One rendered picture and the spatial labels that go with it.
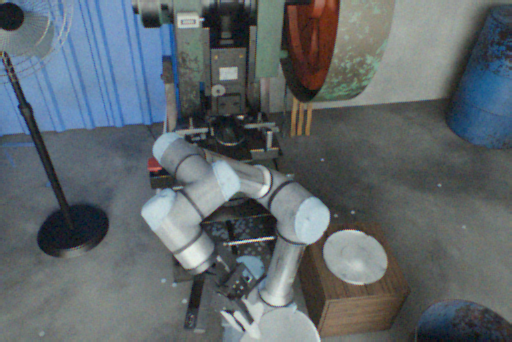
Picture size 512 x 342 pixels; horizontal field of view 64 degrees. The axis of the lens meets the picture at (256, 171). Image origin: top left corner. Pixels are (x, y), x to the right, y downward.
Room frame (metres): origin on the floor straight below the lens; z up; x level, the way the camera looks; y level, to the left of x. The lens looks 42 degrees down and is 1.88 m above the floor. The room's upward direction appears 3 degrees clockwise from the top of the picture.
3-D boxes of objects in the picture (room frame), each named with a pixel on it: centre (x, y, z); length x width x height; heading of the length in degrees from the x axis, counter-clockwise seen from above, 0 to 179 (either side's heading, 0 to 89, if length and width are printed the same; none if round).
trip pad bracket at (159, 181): (1.26, 0.40, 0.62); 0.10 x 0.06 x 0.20; 104
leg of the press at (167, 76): (1.63, 0.45, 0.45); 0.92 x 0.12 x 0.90; 14
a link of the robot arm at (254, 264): (0.83, 0.01, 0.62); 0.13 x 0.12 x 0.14; 42
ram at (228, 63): (1.52, 0.15, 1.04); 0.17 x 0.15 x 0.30; 14
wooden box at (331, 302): (1.14, -0.47, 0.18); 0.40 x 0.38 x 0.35; 10
